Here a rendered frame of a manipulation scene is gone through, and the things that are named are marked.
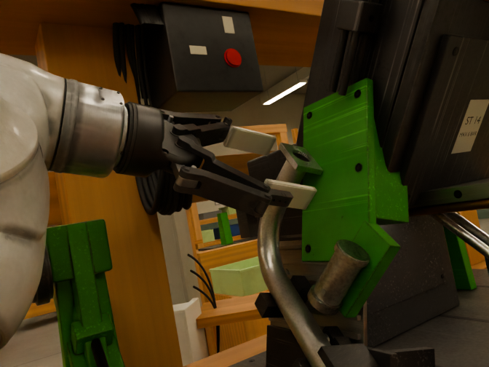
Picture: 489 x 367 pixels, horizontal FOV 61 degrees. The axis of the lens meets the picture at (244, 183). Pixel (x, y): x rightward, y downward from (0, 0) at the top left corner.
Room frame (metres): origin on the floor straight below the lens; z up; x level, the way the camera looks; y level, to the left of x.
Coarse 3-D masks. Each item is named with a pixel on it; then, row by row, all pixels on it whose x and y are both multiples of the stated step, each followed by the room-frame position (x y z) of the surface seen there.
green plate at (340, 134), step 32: (352, 96) 0.49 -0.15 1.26; (320, 128) 0.53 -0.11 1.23; (352, 128) 0.48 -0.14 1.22; (320, 160) 0.53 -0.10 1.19; (352, 160) 0.48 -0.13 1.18; (384, 160) 0.49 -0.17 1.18; (320, 192) 0.52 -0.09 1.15; (352, 192) 0.47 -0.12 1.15; (384, 192) 0.49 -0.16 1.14; (320, 224) 0.51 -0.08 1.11; (352, 224) 0.47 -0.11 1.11; (384, 224) 0.53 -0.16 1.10; (320, 256) 0.51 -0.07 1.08
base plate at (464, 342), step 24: (480, 288) 0.88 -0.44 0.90; (456, 312) 0.76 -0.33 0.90; (480, 312) 0.74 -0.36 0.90; (408, 336) 0.69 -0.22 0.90; (432, 336) 0.67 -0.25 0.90; (456, 336) 0.65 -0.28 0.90; (480, 336) 0.64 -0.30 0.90; (264, 360) 0.70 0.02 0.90; (456, 360) 0.57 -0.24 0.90; (480, 360) 0.56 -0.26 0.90
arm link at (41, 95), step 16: (0, 64) 0.33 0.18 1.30; (16, 64) 0.34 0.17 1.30; (32, 64) 0.36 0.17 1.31; (0, 80) 0.31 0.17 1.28; (16, 80) 0.33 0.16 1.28; (32, 80) 0.34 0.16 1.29; (48, 80) 0.36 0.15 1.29; (64, 80) 0.37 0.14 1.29; (16, 96) 0.32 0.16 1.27; (32, 96) 0.33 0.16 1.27; (48, 96) 0.35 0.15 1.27; (64, 96) 0.36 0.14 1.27; (32, 112) 0.32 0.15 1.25; (48, 112) 0.35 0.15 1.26; (48, 128) 0.34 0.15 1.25; (48, 144) 0.35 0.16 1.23; (48, 160) 0.37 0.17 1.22
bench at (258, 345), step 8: (480, 264) 1.19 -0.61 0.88; (264, 336) 0.90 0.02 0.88; (240, 344) 0.87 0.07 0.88; (248, 344) 0.86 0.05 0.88; (256, 344) 0.86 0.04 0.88; (264, 344) 0.85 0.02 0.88; (224, 352) 0.84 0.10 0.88; (232, 352) 0.83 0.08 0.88; (240, 352) 0.83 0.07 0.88; (248, 352) 0.82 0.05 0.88; (256, 352) 0.81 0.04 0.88; (200, 360) 0.82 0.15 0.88; (208, 360) 0.81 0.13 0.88; (216, 360) 0.81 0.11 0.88; (224, 360) 0.80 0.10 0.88; (232, 360) 0.79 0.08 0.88; (240, 360) 0.78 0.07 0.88
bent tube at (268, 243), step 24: (288, 144) 0.54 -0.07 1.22; (288, 168) 0.53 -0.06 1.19; (312, 168) 0.51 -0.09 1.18; (264, 216) 0.56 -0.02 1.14; (264, 240) 0.56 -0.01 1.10; (264, 264) 0.55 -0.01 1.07; (288, 288) 0.52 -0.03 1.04; (288, 312) 0.49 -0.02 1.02; (312, 336) 0.46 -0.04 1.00; (312, 360) 0.45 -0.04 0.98
